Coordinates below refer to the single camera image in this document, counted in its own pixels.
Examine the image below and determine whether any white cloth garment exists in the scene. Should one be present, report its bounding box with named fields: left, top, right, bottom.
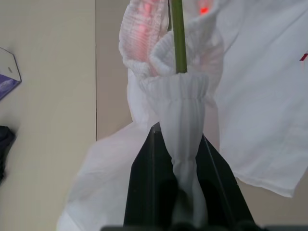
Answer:
left=56, top=0, right=308, bottom=231

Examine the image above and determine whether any purple tissue box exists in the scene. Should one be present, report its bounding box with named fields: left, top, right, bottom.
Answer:
left=0, top=46, right=23, bottom=101

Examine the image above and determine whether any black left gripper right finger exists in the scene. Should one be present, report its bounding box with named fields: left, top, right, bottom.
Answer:
left=197, top=134, right=256, bottom=228

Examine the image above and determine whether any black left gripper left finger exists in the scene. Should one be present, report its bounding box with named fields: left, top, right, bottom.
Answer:
left=123, top=122, right=179, bottom=228

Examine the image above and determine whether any green rod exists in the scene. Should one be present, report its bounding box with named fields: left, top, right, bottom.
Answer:
left=167, top=0, right=188, bottom=74

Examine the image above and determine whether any dark purple folded umbrella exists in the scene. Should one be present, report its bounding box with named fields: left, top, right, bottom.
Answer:
left=0, top=125, right=16, bottom=186

